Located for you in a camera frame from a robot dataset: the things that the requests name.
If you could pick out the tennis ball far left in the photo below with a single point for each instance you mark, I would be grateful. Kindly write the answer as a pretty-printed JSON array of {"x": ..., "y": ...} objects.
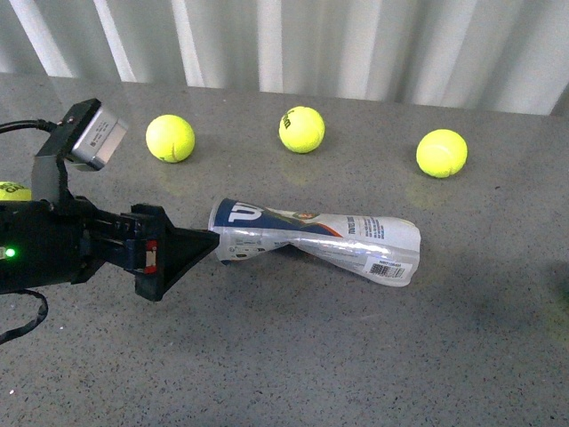
[{"x": 13, "y": 191}]

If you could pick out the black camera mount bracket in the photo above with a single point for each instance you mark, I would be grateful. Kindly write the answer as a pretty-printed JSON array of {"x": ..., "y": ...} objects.
[{"x": 49, "y": 179}]

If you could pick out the clear plastic tennis ball can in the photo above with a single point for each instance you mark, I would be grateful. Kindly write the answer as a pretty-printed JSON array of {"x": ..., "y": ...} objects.
[{"x": 385, "y": 250}]

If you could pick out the tennis ball far right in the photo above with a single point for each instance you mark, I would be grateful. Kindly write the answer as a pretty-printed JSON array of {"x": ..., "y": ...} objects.
[{"x": 442, "y": 153}]

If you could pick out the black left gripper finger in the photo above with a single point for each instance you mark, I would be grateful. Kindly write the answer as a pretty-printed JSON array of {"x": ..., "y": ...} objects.
[{"x": 162, "y": 253}]

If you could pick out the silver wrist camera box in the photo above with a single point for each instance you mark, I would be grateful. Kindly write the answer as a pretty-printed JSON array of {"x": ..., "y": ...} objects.
[{"x": 98, "y": 141}]

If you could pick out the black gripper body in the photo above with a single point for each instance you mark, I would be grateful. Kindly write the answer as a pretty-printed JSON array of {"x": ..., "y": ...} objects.
[{"x": 41, "y": 246}]

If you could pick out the white pleated curtain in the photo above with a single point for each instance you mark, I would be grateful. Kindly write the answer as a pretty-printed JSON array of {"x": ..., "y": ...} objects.
[{"x": 509, "y": 56}]

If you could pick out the tennis ball with Wilson logo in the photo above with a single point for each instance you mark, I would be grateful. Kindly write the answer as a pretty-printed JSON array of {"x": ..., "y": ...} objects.
[{"x": 301, "y": 129}]

